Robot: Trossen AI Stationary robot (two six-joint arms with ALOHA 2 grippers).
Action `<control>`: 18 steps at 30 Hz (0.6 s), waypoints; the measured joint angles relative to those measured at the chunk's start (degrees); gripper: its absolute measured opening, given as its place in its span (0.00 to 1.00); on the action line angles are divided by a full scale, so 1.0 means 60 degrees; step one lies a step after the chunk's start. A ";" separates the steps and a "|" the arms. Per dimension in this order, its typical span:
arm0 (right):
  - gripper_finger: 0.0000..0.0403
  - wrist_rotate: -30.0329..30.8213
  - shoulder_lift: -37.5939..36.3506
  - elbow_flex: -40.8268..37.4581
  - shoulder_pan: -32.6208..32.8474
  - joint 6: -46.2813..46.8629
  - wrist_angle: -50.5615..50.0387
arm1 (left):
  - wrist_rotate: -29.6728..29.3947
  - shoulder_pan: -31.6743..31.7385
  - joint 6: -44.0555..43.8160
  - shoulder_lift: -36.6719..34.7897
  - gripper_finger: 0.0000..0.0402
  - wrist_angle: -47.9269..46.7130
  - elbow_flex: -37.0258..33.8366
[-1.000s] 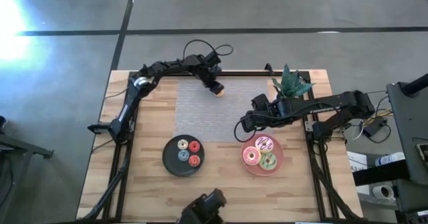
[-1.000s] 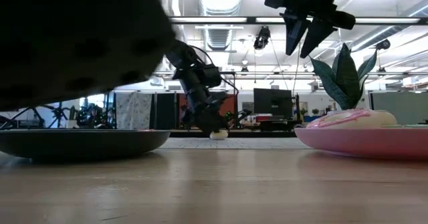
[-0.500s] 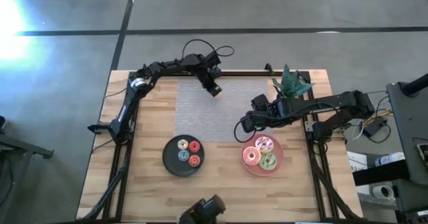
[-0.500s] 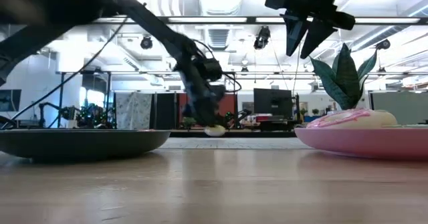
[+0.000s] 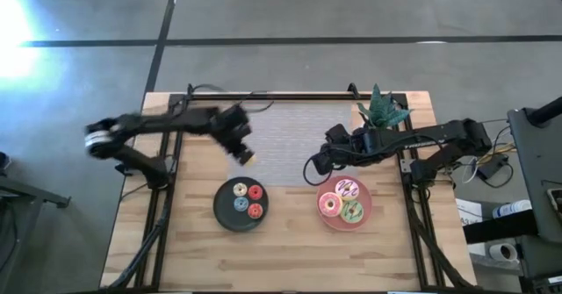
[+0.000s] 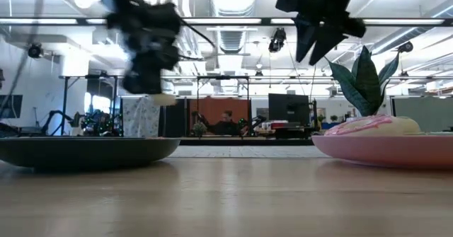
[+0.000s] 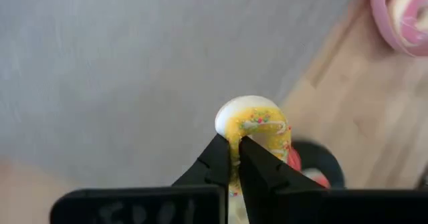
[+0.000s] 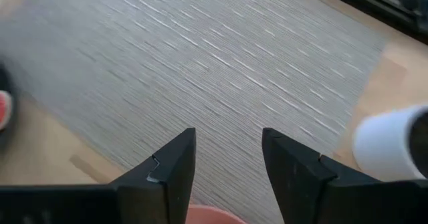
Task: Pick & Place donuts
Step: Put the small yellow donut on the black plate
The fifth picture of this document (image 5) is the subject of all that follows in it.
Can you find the pink round plate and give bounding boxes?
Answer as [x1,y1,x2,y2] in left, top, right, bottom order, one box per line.
[315,175,373,233]

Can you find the black aluminium table frame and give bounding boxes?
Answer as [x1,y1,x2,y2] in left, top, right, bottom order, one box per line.
[103,82,479,293]

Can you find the grey metal stand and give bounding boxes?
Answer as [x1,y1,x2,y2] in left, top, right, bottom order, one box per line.
[0,151,71,294]

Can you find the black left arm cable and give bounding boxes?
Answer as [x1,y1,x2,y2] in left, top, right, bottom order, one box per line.
[186,82,276,114]

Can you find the large green striped donut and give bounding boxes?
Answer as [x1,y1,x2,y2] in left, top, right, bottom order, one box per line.
[339,199,364,225]

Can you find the black power adapter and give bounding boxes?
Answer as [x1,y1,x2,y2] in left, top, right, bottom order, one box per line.
[477,155,509,180]

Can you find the grey equipment cart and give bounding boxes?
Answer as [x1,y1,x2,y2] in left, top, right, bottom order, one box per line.
[507,96,562,242]

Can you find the white bottle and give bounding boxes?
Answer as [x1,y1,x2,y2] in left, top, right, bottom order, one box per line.
[491,199,533,219]

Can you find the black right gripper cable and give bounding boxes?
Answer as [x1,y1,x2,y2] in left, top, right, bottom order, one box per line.
[302,155,335,187]

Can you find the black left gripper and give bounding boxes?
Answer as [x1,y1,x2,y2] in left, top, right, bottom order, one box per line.
[213,104,256,167]

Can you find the white paper box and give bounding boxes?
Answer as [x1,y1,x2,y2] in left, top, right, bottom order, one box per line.
[456,197,484,227]

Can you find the white tape roll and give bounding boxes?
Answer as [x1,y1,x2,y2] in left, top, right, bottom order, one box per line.
[489,242,519,263]

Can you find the white woven placemat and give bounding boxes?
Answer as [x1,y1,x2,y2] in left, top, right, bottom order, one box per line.
[227,103,359,188]

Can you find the bundle of loose cables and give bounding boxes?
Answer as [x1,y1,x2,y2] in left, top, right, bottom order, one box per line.
[460,118,517,190]

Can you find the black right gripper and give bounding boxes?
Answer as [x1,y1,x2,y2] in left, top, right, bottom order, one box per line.
[308,124,368,176]

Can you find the snake plant in white pot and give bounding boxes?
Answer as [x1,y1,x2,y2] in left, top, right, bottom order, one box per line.
[356,82,414,131]

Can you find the large pink iced donut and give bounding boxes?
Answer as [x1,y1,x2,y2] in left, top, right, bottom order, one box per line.
[318,191,344,219]

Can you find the large white striped donut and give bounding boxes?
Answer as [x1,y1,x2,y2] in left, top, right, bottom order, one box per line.
[335,178,360,202]

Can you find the black round plate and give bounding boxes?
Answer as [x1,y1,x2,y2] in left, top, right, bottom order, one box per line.
[213,176,270,233]

